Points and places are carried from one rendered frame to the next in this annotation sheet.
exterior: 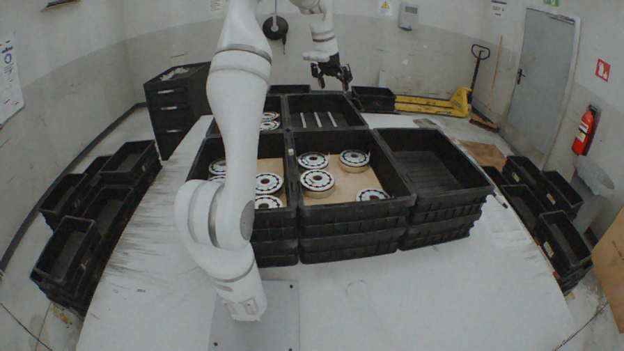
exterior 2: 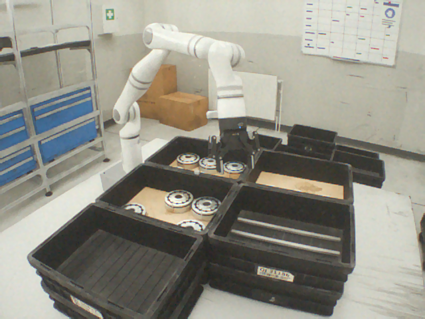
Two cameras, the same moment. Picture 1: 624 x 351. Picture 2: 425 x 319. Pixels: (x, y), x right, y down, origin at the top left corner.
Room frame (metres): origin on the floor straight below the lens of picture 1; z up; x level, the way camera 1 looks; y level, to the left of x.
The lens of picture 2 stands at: (1.18, -0.71, 1.45)
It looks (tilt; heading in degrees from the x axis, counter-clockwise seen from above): 27 degrees down; 120
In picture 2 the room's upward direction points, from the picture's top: straight up
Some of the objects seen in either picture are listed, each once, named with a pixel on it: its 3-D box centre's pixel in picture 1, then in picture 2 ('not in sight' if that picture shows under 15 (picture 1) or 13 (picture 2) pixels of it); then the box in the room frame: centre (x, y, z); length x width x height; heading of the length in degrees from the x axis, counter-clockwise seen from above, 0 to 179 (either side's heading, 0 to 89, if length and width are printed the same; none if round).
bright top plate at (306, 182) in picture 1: (317, 180); (178, 198); (0.64, -0.02, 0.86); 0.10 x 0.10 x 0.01
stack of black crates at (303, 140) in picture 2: (75, 216); (309, 157); (0.80, 1.61, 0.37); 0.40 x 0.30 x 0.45; 2
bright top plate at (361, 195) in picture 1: (373, 200); (131, 212); (0.55, -0.17, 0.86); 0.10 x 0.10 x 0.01
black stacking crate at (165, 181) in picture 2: (342, 175); (168, 207); (0.65, -0.09, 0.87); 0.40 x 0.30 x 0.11; 8
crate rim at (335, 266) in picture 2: (321, 110); (289, 222); (1.04, -0.03, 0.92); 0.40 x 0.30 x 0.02; 8
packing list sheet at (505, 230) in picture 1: (499, 217); not in sight; (0.61, -0.77, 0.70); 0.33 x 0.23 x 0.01; 2
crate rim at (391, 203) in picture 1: (343, 161); (167, 195); (0.65, -0.09, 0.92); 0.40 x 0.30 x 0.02; 8
